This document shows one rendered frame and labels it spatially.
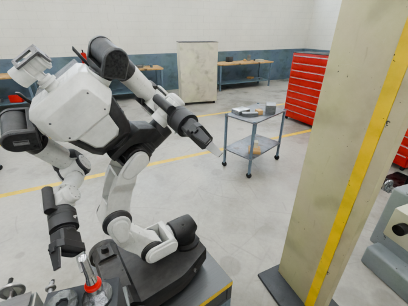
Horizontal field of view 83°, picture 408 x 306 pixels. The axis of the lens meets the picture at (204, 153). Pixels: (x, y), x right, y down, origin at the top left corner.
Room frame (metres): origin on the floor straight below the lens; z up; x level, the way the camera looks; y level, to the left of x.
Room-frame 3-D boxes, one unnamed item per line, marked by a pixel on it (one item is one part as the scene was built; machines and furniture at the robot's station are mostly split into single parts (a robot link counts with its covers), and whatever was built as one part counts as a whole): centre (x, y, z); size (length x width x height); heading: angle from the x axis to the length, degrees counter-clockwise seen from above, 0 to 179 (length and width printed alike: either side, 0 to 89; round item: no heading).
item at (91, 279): (0.42, 0.33, 1.23); 0.03 x 0.03 x 0.11
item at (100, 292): (0.42, 0.33, 1.14); 0.05 x 0.05 x 0.05
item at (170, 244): (1.00, 0.30, 0.68); 0.21 x 0.20 x 0.13; 125
